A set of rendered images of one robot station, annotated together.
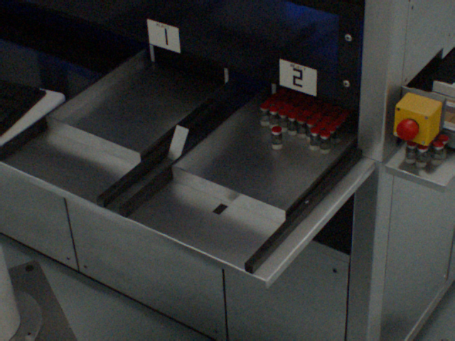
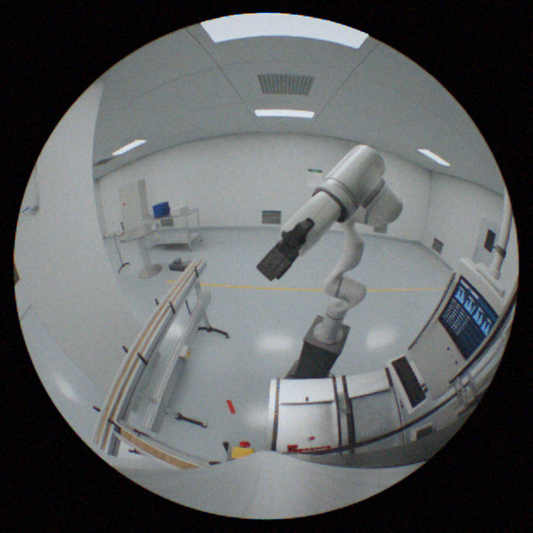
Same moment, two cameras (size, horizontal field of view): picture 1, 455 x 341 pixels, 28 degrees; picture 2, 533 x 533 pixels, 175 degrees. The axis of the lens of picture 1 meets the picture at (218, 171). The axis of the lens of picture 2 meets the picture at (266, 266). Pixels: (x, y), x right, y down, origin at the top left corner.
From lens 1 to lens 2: 1.46 m
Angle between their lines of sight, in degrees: 106
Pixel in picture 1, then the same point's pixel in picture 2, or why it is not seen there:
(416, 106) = (242, 451)
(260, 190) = (299, 414)
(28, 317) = (323, 338)
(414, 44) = not seen: hidden behind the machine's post
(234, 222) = (298, 395)
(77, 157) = (369, 387)
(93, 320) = not seen: hidden behind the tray
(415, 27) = not seen: hidden behind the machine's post
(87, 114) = (387, 403)
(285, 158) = (302, 434)
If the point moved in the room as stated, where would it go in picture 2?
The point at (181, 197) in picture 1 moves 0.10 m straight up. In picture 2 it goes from (324, 396) to (330, 389)
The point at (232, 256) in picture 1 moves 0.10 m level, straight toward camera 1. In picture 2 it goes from (287, 382) to (276, 369)
